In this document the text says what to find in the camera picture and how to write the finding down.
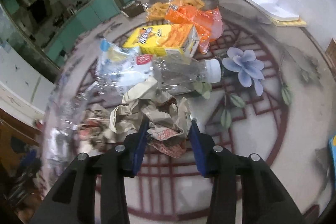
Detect crushed clear plastic bottle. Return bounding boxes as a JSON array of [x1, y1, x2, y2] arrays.
[[96, 39, 222, 96]]

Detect yellow cracker box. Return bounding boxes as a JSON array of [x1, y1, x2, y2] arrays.
[[122, 24, 200, 58]]

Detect orange snack bag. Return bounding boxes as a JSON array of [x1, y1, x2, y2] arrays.
[[165, 5, 223, 55]]

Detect teal kitchen cabinets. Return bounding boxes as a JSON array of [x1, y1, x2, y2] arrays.
[[45, 0, 120, 67]]

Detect clear plastic wrapper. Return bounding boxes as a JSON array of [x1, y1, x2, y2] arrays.
[[41, 75, 107, 178]]

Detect blue yellow object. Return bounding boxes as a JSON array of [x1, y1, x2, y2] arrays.
[[328, 135, 336, 173]]

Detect small brown box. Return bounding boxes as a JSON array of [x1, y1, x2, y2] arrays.
[[120, 1, 145, 18]]

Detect white power strip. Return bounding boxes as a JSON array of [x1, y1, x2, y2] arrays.
[[245, 0, 299, 22]]

